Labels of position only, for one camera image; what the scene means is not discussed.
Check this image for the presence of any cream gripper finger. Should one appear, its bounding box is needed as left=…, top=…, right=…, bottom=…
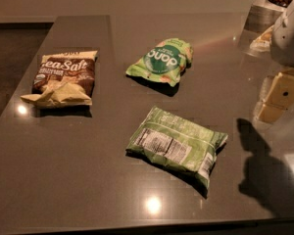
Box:
left=256, top=102, right=286, bottom=123

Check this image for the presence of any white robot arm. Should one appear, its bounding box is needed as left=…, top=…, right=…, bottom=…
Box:
left=255, top=0, right=294, bottom=123

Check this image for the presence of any green jalapeno chip bag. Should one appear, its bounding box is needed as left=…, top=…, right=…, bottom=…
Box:
left=125, top=107, right=228, bottom=190

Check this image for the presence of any green round-logo snack bag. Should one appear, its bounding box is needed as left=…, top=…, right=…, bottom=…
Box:
left=125, top=38, right=193, bottom=87

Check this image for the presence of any brown sea salt chip bag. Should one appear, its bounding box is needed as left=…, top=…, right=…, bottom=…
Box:
left=21, top=51, right=98, bottom=109

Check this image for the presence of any yellow white packet by container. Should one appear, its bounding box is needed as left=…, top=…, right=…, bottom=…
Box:
left=250, top=26, right=273, bottom=52

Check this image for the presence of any steel container of coffee beans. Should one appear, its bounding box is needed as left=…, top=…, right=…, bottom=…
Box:
left=244, top=0, right=293, bottom=33

